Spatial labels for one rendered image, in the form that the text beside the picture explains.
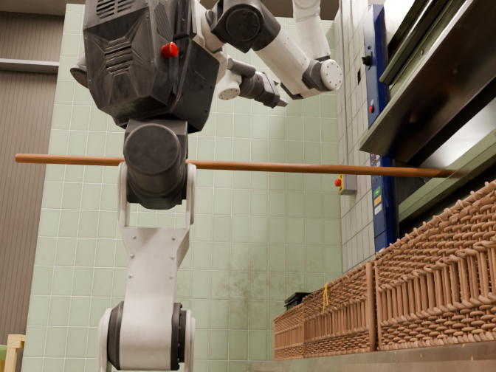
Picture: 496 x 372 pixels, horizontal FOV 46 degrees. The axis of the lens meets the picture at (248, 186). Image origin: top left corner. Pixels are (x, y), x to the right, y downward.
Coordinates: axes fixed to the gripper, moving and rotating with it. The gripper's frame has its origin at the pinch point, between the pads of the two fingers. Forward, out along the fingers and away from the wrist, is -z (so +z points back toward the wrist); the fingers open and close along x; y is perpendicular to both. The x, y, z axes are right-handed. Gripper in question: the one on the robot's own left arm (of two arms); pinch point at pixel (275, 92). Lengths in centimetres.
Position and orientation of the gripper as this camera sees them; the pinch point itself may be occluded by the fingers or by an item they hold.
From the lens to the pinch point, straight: 187.4
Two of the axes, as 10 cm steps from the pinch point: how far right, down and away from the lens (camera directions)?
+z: -6.7, -0.9, -7.3
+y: 6.5, -5.3, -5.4
